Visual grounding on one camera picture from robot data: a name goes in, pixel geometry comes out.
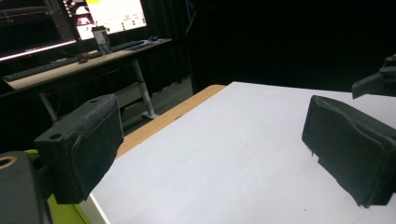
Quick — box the long black keyboard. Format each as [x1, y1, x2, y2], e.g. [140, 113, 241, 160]
[3, 55, 82, 82]

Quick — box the bright lit monitor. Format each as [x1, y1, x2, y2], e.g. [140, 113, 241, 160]
[62, 0, 148, 42]

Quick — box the grey drink cup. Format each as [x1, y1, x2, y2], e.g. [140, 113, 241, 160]
[92, 26, 112, 55]

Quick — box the light wooden desk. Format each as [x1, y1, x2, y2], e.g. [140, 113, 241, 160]
[3, 38, 172, 125]

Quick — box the dark monitor with pink strip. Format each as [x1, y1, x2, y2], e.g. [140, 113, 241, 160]
[0, 0, 78, 63]

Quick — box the short black keyboard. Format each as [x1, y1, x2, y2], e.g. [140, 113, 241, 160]
[111, 40, 148, 52]

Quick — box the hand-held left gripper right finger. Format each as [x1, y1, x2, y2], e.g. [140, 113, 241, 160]
[301, 94, 396, 209]

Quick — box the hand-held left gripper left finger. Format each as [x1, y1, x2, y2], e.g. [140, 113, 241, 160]
[34, 93, 125, 205]

